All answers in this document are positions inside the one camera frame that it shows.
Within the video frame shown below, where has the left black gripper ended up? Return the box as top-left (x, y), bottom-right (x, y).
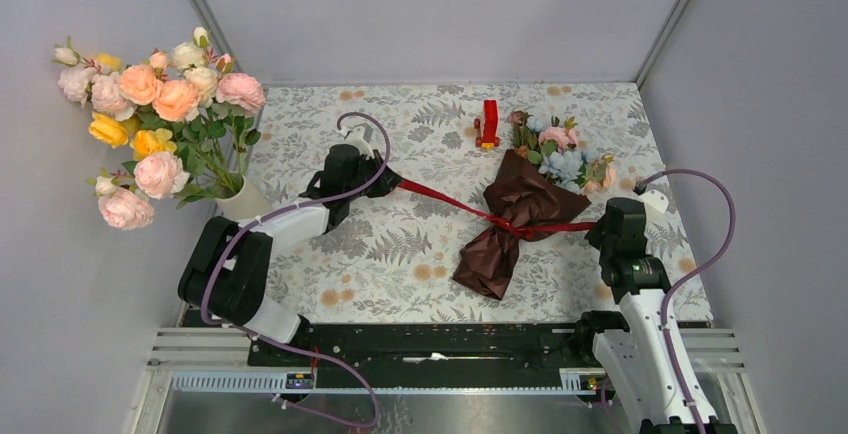
top-left (344, 149), bottom-right (401, 201)

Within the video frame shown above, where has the red ribbon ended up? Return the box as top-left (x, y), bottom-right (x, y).
top-left (398, 179), bottom-right (595, 241)

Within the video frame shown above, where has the brown paper bouquet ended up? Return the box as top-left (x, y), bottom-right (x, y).
top-left (452, 110), bottom-right (616, 300)

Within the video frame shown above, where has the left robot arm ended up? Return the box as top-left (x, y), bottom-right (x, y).
top-left (177, 144), bottom-right (402, 365)

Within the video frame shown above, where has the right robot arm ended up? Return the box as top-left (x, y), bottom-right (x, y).
top-left (573, 197), bottom-right (737, 433)

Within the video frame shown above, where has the floral patterned table mat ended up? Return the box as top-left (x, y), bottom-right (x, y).
top-left (248, 83), bottom-right (663, 323)

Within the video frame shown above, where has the red toy block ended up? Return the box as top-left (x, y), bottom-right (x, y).
top-left (473, 99), bottom-right (500, 150)

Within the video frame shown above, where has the pastel rose bunch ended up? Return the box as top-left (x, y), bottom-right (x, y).
top-left (53, 27), bottom-right (266, 231)

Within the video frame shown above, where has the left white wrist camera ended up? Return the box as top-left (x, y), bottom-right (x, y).
top-left (343, 123), bottom-right (374, 158)

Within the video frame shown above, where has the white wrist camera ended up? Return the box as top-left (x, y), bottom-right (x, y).
top-left (638, 189), bottom-right (670, 215)
top-left (343, 123), bottom-right (374, 158)

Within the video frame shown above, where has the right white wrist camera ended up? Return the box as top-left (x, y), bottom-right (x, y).
top-left (638, 189), bottom-right (670, 215)

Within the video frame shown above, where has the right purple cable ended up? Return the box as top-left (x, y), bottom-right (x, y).
top-left (632, 167), bottom-right (738, 434)

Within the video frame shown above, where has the purple cable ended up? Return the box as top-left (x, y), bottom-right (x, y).
top-left (198, 111), bottom-right (393, 431)
top-left (632, 167), bottom-right (738, 434)

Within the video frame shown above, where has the slotted white cable duct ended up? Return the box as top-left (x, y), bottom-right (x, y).
top-left (170, 369), bottom-right (597, 396)

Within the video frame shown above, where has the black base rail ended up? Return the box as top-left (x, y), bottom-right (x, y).
top-left (247, 323), bottom-right (606, 386)

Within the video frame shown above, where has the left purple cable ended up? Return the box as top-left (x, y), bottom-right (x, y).
top-left (198, 111), bottom-right (393, 431)

